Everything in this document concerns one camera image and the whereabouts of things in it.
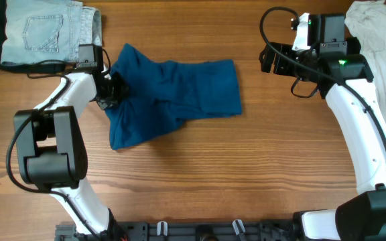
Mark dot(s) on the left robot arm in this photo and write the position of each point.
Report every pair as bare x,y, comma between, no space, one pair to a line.
47,154

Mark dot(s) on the light blue denim shorts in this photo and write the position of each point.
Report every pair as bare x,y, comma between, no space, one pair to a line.
39,30

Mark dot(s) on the dark blue polo shirt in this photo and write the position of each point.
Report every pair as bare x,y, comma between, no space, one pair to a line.
164,95

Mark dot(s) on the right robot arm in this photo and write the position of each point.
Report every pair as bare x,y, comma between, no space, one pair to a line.
323,55

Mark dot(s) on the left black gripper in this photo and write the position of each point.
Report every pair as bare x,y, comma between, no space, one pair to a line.
122,88

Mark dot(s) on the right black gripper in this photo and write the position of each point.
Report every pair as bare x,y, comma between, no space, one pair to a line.
267,61

